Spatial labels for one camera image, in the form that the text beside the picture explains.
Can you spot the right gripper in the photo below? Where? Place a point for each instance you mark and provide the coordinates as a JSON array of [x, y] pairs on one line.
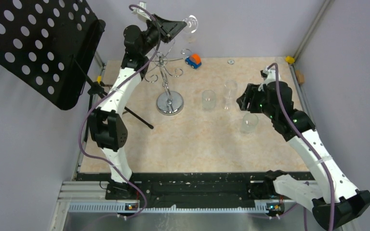
[[249, 96]]

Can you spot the orange blue toy car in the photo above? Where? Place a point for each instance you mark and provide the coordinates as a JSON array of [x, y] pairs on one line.
[[194, 61]]

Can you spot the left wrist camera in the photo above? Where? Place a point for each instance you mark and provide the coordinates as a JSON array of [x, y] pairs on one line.
[[140, 8]]

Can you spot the chrome wine glass rack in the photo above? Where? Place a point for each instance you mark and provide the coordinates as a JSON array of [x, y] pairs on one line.
[[169, 102]]

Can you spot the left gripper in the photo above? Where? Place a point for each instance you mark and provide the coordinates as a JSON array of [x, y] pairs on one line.
[[172, 27]]

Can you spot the wine glass removed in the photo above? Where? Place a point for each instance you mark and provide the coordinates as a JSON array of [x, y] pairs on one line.
[[208, 100], [230, 90]]

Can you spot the white round token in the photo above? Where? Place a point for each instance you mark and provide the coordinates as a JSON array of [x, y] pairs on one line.
[[230, 62]]

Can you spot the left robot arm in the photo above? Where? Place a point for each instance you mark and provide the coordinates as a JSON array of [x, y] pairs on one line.
[[105, 122]]

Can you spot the small wooden block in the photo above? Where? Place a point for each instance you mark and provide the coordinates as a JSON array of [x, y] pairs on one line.
[[300, 77]]

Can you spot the yellow corner piece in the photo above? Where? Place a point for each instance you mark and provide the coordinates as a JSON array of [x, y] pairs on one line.
[[289, 59]]

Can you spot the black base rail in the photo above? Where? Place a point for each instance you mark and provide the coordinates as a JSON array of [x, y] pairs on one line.
[[190, 193]]

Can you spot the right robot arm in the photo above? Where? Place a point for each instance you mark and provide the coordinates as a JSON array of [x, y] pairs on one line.
[[335, 200]]

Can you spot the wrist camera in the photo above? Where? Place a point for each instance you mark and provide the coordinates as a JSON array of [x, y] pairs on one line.
[[268, 76], [140, 8]]

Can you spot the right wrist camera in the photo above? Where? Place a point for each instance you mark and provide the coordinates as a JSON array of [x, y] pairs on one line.
[[268, 76]]

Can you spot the black perforated music stand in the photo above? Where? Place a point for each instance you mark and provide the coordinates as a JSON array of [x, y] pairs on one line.
[[50, 44]]

